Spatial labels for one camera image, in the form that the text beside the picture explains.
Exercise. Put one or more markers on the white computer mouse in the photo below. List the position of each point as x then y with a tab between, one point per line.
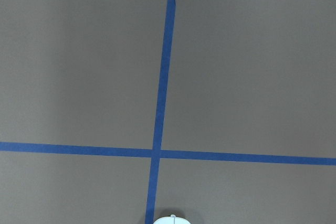
172	219

